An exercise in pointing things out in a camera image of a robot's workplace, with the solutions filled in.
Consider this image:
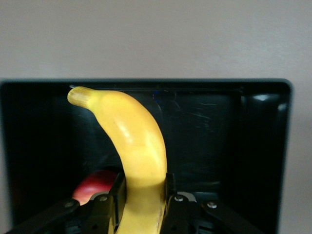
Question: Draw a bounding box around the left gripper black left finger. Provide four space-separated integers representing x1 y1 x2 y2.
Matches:
9 172 126 234

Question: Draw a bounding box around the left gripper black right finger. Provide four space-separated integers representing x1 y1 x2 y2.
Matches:
160 172 265 234

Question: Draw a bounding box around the red yellow striped apple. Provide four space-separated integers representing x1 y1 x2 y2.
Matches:
72 170 119 205

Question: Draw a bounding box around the black plastic box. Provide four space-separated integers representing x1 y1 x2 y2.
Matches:
0 78 293 234

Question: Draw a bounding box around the yellow banana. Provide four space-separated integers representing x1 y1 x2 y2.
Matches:
67 86 169 234

